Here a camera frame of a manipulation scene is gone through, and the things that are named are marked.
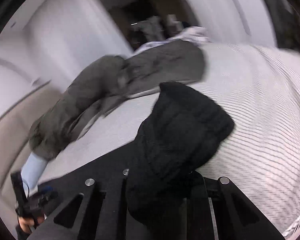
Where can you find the white crumpled sheet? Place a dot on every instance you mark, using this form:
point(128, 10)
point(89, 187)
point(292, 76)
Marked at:
point(190, 33)

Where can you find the beige padded headboard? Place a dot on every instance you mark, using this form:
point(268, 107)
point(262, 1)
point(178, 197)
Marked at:
point(12, 130)

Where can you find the grey comforter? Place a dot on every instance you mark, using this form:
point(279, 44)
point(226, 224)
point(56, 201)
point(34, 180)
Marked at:
point(130, 77)

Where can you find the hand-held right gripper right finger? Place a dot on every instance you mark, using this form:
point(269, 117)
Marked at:
point(200, 205)

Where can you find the light blue pillow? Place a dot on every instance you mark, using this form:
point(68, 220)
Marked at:
point(35, 171)

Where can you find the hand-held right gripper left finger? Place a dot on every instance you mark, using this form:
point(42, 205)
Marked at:
point(115, 200)

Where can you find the grey clothes pile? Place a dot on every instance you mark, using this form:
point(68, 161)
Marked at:
point(152, 27)

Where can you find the person's left hand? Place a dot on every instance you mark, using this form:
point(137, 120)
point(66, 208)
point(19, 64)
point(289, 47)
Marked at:
point(27, 224)

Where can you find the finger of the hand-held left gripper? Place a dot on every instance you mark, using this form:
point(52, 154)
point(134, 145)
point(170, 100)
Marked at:
point(47, 192)

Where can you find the black pants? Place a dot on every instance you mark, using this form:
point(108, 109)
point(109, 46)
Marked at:
point(180, 130)

